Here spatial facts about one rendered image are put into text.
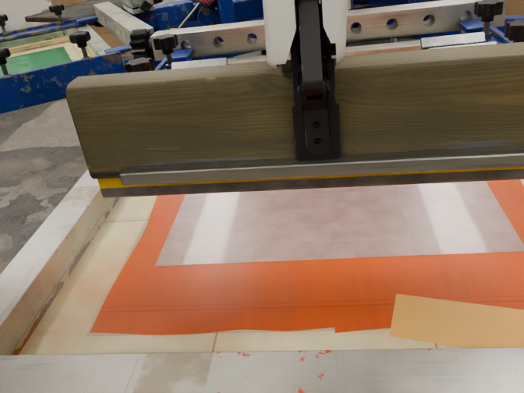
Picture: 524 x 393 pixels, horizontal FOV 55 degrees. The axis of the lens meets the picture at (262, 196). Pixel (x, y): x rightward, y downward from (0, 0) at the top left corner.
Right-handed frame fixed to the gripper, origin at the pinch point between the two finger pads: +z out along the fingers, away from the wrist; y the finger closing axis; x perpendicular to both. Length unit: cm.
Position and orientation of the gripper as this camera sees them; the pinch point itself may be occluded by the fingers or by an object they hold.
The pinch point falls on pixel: (316, 122)
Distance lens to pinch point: 37.7
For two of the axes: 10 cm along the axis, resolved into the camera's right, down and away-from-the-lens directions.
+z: 1.1, 8.6, 5.0
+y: -0.9, 5.1, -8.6
